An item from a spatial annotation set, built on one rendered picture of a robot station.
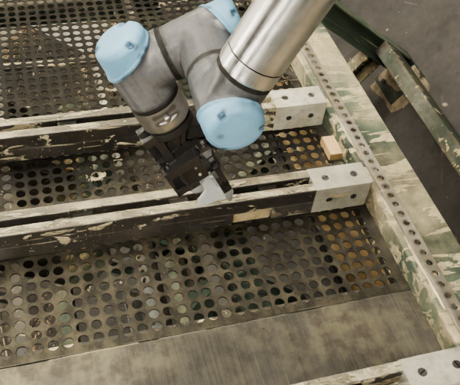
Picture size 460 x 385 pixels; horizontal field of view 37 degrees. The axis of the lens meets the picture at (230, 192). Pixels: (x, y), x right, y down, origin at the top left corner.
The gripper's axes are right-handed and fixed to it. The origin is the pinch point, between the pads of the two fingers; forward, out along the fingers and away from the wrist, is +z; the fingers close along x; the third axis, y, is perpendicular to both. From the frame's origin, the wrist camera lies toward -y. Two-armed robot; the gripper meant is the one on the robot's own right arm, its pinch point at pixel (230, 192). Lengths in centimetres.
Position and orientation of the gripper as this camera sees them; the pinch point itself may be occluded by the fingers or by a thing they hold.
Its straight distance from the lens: 114.3
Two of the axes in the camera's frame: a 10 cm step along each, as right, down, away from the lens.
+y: -8.5, 5.3, -0.1
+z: 3.7, 6.0, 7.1
